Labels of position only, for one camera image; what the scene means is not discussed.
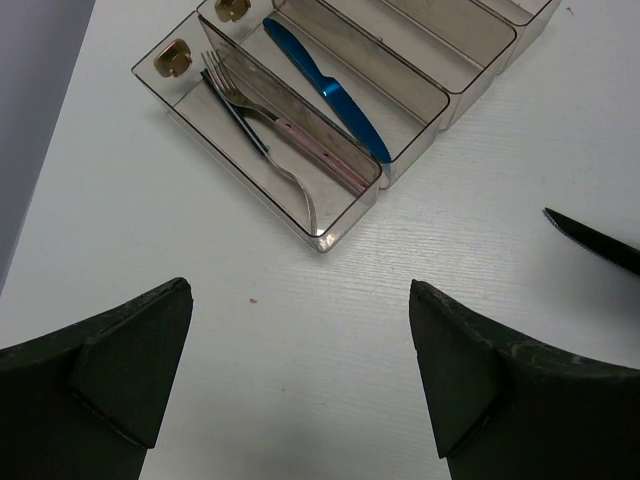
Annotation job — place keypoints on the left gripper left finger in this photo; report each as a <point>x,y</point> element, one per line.
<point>87,401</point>

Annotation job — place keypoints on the clear compartment organizer tray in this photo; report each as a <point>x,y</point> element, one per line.
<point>317,106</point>

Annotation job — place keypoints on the pink handled fork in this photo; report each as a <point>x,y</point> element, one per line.
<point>222,81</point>

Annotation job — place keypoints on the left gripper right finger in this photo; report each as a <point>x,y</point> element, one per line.
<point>504,405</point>

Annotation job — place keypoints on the blue knife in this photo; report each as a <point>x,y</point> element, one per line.
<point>334,94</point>

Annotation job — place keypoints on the black knife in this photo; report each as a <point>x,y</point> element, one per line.
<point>600,244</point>

